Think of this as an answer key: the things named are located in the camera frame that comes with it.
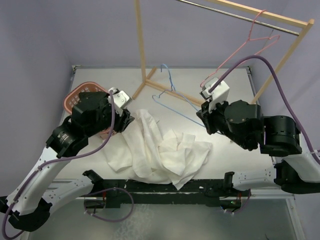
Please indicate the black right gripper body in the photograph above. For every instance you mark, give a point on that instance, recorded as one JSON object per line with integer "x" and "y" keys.
{"x": 216, "y": 119}

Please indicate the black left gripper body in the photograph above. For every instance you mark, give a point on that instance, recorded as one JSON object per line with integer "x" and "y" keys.
{"x": 120, "y": 121}

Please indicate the dark pinstriped shirt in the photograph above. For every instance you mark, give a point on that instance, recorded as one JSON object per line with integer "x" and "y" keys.
{"x": 87, "y": 98}

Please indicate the blue hanger hook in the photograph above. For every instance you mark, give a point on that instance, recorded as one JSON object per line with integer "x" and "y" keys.
{"x": 175, "y": 102}

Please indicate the white shirt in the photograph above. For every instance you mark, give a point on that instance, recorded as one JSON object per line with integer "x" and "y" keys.
{"x": 144, "y": 154}

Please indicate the pink wire hanger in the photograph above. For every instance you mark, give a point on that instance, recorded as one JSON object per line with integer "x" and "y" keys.
{"x": 249, "y": 39}

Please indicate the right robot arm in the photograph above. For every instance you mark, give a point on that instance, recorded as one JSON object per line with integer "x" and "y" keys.
{"x": 276, "y": 136}

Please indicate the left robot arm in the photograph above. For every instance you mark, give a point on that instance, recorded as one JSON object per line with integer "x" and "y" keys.
{"x": 30, "y": 205}

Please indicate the pink plastic laundry basket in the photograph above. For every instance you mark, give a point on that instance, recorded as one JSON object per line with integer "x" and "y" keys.
{"x": 75, "y": 95}

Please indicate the wooden clothes rack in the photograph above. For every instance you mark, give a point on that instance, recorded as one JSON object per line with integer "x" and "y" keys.
{"x": 303, "y": 25}

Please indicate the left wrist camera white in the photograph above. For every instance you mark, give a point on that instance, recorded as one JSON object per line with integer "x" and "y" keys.
{"x": 121, "y": 99}

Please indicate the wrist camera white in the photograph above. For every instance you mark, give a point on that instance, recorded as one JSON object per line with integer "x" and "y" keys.
{"x": 121, "y": 99}
{"x": 218, "y": 95}

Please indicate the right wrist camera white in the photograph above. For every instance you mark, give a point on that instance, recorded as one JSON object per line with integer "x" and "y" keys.
{"x": 218, "y": 95}

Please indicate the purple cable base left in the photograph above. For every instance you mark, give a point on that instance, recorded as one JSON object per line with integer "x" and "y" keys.
{"x": 110, "y": 201}

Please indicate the purple cable base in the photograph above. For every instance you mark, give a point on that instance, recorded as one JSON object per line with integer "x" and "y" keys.
{"x": 110, "y": 201}
{"x": 242, "y": 205}

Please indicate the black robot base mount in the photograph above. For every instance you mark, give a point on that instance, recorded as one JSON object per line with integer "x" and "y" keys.
{"x": 208, "y": 192}

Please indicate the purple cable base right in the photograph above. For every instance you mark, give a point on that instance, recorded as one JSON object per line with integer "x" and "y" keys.
{"x": 242, "y": 205}

